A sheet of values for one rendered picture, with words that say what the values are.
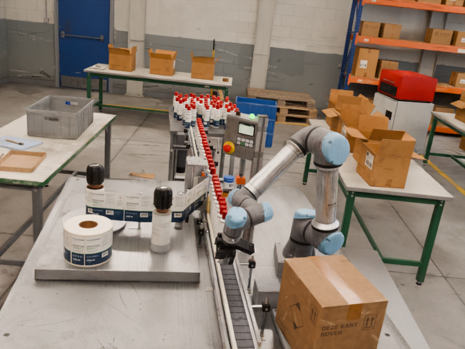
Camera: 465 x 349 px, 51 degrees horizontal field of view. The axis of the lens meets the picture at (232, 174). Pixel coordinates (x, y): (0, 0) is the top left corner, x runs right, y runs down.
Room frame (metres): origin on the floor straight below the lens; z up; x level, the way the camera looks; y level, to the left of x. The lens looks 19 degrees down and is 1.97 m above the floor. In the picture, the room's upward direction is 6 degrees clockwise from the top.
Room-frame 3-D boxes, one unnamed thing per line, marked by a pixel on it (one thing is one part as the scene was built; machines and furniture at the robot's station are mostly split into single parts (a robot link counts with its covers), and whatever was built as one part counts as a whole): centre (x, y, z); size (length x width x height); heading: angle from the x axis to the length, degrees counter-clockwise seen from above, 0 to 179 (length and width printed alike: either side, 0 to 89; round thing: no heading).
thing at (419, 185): (4.50, -1.22, 0.39); 2.20 x 0.80 x 0.78; 1
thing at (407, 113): (7.47, -2.44, 0.61); 0.70 x 0.60 x 1.22; 13
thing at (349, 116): (4.50, -1.10, 0.97); 0.45 x 0.38 x 0.37; 94
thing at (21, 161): (3.09, 1.42, 0.82); 0.34 x 0.24 x 0.03; 7
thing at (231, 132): (2.23, -0.04, 1.38); 0.17 x 0.10 x 0.19; 65
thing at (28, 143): (3.48, 1.64, 0.81); 0.32 x 0.24 x 0.01; 77
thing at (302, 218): (2.03, -0.36, 1.06); 0.13 x 0.12 x 0.14; 31
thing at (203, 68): (7.75, 0.61, 0.97); 0.48 x 0.47 x 0.37; 4
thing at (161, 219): (1.99, 0.29, 1.03); 0.09 x 0.09 x 0.30
